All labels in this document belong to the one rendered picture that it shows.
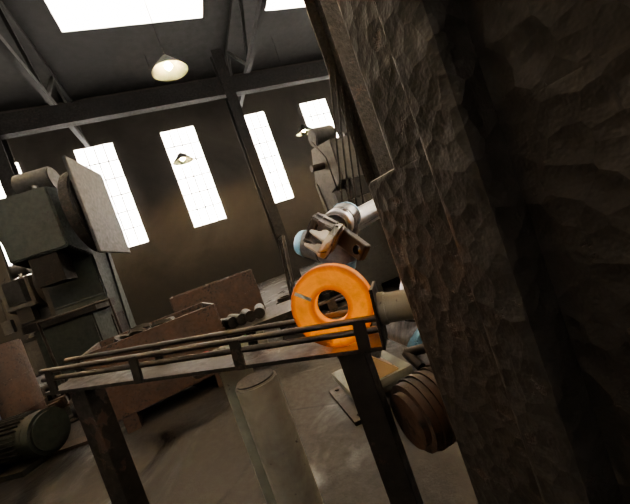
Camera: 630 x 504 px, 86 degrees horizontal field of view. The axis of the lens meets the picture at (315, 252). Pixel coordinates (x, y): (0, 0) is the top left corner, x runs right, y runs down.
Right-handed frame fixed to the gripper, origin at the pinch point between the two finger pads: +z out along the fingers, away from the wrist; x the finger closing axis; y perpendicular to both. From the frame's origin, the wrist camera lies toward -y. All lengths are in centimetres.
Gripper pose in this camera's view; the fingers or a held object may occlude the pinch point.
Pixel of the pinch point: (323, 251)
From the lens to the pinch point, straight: 76.1
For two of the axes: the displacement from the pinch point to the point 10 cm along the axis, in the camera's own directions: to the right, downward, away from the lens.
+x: 3.6, -8.4, -4.0
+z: -2.8, 3.1, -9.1
